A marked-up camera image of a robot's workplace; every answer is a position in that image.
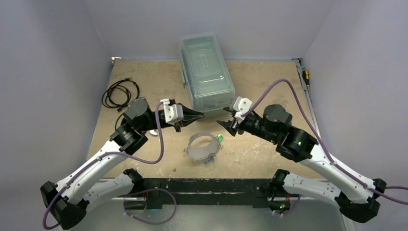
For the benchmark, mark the clear plastic storage box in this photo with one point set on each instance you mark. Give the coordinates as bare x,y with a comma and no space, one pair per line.
205,75

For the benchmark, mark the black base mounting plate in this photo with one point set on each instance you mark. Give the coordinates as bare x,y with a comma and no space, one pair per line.
257,193

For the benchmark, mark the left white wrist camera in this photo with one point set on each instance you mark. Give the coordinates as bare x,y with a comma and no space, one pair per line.
173,111

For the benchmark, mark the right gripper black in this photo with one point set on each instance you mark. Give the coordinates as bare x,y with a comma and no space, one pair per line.
235,123

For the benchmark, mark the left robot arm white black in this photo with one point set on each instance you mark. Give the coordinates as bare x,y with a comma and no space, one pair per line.
71,198

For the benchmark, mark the green capped key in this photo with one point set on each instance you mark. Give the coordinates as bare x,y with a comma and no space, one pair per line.
220,138

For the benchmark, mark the yellow black screwdriver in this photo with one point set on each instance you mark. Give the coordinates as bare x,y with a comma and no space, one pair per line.
306,78

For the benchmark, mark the metal key organizer plate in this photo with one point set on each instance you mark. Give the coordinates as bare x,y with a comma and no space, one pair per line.
207,152

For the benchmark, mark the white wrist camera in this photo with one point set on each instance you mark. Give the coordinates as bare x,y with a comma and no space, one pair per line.
173,111
240,108

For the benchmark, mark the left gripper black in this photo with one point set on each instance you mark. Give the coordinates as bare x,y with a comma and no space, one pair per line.
191,114

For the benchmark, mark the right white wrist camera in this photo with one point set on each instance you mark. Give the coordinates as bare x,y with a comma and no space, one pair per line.
240,108

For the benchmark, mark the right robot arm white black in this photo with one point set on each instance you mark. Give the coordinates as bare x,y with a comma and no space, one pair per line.
352,195

